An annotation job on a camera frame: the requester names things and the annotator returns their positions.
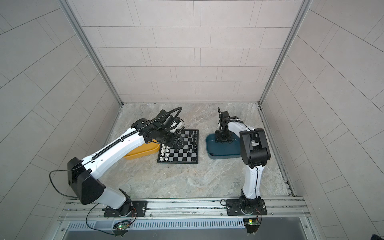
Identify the black white chessboard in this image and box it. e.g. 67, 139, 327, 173
157, 129, 199, 164

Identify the teal plastic bin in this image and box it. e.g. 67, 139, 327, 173
206, 133, 241, 160

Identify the yellow plastic tray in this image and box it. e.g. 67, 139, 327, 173
124, 142, 161, 160

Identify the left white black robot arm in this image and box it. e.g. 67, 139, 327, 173
68, 107, 184, 217

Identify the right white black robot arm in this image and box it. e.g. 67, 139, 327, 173
209, 108, 271, 216

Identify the right circuit board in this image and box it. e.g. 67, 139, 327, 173
243, 218, 261, 234

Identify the left green circuit board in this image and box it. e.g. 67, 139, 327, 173
113, 221, 131, 231

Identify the ventilation grille strip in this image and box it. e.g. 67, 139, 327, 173
68, 218, 245, 231

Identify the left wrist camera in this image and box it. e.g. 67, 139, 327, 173
170, 119, 181, 130

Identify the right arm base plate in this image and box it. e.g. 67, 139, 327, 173
221, 198, 268, 216

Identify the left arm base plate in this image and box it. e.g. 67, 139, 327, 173
102, 200, 148, 218

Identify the aluminium mounting rail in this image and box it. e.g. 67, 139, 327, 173
59, 196, 311, 221

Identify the left black cable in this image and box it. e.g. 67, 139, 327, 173
48, 167, 121, 236

